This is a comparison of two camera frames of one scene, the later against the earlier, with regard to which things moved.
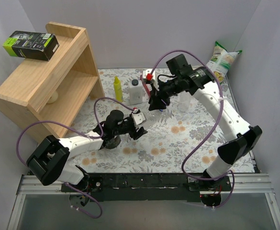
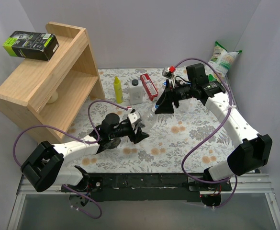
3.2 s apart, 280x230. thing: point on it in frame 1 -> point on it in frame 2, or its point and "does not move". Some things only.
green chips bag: (221, 61) does not move
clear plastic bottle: (184, 101) does not move
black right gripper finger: (154, 93) -> (167, 89)
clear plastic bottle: (152, 118) does not move
